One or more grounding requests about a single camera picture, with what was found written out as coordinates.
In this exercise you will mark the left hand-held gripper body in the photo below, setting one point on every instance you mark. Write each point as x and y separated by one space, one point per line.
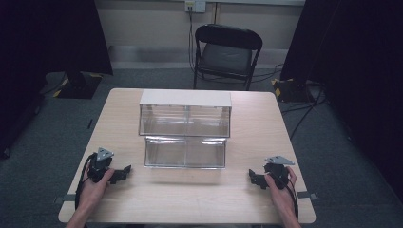
100 165

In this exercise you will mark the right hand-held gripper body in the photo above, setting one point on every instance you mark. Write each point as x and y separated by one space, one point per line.
278 172

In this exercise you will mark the person's right hand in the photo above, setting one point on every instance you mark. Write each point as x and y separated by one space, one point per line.
280 196

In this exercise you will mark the person's left hand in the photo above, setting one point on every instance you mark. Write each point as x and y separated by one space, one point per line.
92 189

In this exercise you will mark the clear plastic drawer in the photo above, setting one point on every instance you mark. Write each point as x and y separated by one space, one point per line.
185 153

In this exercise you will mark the black stand base striped tape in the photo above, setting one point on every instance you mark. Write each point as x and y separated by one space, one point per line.
293 90
79 86

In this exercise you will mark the clear drawer cabinet white top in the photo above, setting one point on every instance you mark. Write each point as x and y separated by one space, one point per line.
185 109

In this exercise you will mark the black folding chair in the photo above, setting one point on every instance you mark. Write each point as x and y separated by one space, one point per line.
226 55

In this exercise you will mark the black curtain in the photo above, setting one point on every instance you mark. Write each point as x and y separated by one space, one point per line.
358 63
38 47

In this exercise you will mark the white wall socket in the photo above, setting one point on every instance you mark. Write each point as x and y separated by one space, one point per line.
195 5

